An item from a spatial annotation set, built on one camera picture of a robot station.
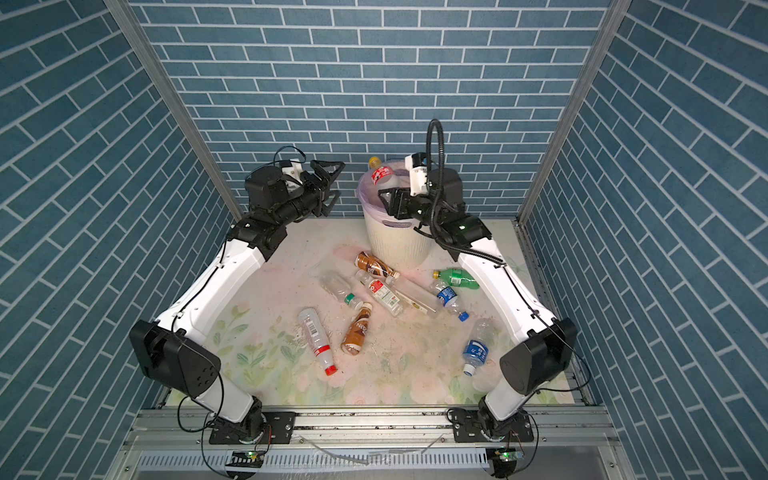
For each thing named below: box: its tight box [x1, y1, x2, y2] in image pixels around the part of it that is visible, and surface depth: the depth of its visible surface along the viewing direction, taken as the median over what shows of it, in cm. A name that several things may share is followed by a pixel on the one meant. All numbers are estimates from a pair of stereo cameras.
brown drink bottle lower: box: [341, 302, 373, 356], surface depth 87 cm
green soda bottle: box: [432, 268, 480, 289], surface depth 101 cm
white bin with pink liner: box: [356, 161, 434, 273], surface depth 93 cm
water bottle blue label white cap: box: [462, 317, 497, 377], surface depth 84 cm
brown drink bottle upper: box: [355, 251, 400, 279], surface depth 104 cm
